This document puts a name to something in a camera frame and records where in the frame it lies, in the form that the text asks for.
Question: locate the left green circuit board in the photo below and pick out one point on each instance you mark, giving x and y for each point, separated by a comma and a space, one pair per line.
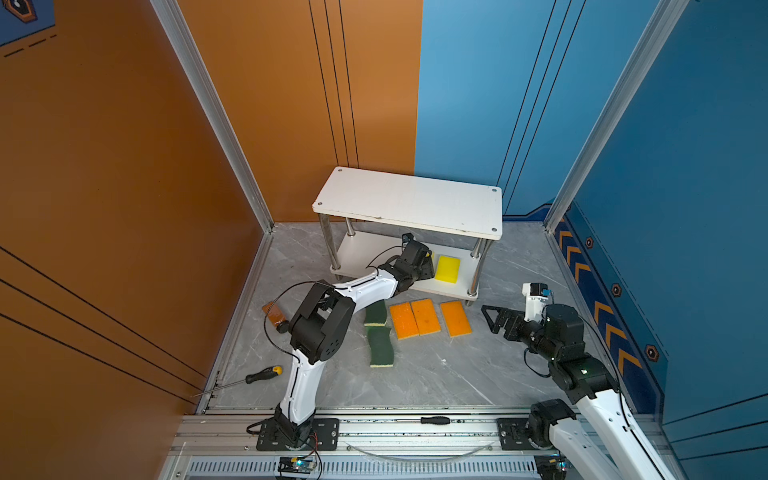
301, 467

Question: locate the orange sponge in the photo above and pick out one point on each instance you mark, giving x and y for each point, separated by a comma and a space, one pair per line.
455, 318
404, 321
426, 317

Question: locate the orange sponge middle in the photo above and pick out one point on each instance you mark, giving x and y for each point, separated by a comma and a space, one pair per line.
426, 317

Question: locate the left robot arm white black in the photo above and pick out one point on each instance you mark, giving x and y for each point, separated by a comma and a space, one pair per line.
319, 327

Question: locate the orange sponge left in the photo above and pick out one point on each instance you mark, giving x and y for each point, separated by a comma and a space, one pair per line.
404, 321

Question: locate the right green circuit board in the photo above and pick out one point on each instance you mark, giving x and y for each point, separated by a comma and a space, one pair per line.
551, 467

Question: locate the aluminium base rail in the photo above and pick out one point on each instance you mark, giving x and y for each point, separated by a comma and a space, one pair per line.
481, 444

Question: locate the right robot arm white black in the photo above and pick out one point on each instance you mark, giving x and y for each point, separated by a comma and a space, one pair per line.
594, 429

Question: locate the white two-tier shelf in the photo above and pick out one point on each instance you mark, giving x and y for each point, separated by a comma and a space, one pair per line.
412, 203

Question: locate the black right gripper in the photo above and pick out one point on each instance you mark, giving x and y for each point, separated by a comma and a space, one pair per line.
504, 316

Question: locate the green circuit board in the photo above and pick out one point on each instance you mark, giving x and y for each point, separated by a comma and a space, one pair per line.
301, 467
551, 467

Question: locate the left aluminium corner post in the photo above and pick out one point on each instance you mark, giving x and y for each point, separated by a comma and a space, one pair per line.
176, 29

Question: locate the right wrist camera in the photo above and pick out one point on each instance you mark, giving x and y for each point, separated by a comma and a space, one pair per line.
537, 298

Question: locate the black screwdriver on rail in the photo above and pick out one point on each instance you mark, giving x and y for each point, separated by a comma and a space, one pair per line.
435, 420

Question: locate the aluminium corner post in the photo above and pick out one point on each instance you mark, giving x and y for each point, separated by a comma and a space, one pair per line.
176, 29
652, 40

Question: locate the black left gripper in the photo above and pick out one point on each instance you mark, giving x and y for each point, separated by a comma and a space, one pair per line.
427, 268

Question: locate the right aluminium corner post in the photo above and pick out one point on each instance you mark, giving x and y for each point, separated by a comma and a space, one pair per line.
652, 40

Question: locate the brown sponge by wall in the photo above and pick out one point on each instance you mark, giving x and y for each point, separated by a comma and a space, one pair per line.
274, 314

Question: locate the orange sponge right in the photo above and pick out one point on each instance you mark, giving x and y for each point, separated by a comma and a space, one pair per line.
455, 318

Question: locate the yellow black handled screwdriver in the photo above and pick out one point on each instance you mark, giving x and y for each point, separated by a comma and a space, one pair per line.
265, 374

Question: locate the green wavy sponge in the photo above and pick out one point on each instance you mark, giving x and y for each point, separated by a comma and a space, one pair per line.
381, 349
376, 315

